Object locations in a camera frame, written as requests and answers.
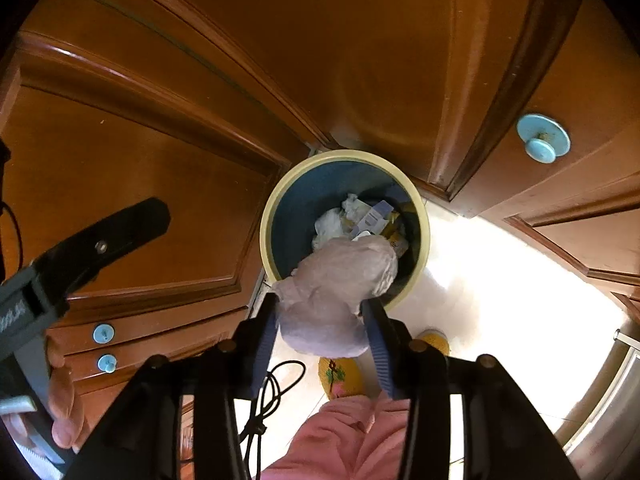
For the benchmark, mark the large blue cabinet knob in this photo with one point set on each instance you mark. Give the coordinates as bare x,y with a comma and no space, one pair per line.
542,137

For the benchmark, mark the small blue cabinet knob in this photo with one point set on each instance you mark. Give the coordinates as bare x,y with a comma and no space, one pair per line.
106,363
103,333

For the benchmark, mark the person's pink trouser leg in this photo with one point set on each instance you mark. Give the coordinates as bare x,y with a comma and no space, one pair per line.
345,440

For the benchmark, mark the silver metal frame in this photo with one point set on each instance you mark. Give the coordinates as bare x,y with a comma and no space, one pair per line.
605,400

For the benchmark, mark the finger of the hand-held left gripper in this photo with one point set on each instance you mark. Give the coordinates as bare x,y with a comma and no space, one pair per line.
115,240

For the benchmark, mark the small white plastic bag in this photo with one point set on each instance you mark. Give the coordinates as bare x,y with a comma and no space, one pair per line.
327,227

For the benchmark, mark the wooden cabinet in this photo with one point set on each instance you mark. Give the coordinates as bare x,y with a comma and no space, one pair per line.
350,60

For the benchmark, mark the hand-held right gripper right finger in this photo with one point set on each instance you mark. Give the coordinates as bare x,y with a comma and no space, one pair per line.
382,355

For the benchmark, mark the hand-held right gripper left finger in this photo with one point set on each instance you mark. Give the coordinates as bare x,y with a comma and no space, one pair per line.
265,347

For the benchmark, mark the translucent plastic bag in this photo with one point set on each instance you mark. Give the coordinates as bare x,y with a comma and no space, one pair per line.
330,285

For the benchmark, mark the blue bin with yellow rim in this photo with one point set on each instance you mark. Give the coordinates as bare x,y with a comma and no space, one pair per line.
295,195

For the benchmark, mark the small white blue box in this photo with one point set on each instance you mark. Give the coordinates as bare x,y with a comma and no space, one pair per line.
372,217

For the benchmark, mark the person's left hand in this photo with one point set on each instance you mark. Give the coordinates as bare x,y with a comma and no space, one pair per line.
65,410

